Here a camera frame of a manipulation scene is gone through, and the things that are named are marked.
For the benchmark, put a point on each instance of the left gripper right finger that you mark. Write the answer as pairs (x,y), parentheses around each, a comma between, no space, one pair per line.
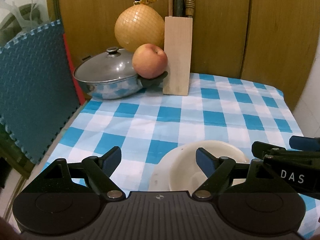
(218,172)

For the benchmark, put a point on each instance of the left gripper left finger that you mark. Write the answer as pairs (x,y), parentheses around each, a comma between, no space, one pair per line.
(99,170)

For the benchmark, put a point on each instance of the large cream bowl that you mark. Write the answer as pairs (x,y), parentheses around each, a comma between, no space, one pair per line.
(189,169)

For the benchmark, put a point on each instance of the large plate red flowers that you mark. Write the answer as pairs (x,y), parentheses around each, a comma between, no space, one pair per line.
(159,180)

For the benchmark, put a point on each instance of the blue white checkered tablecloth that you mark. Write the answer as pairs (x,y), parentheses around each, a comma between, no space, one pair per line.
(148,124)

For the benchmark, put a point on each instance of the steel pot with lid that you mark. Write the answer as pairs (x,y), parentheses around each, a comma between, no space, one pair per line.
(110,75)

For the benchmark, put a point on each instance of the blue foam mat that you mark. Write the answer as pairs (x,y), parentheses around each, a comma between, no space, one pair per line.
(38,95)

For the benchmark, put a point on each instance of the red apple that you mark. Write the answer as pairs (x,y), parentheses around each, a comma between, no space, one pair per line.
(149,61)

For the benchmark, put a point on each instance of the wooden cabinet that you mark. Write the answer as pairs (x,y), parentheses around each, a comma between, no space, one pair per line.
(266,41)

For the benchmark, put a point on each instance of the wooden knife block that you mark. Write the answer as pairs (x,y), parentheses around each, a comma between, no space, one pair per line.
(178,37)

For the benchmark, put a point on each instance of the yellow pomelo in net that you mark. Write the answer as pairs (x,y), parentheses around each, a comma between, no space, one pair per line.
(139,24)

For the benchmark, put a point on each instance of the ribbed wooden knife handle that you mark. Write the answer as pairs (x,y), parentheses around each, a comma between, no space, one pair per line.
(190,8)

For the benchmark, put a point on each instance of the black knife handle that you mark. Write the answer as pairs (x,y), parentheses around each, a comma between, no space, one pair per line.
(179,8)

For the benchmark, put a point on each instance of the brown knife handle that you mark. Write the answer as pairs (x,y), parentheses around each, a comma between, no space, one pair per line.
(170,7)

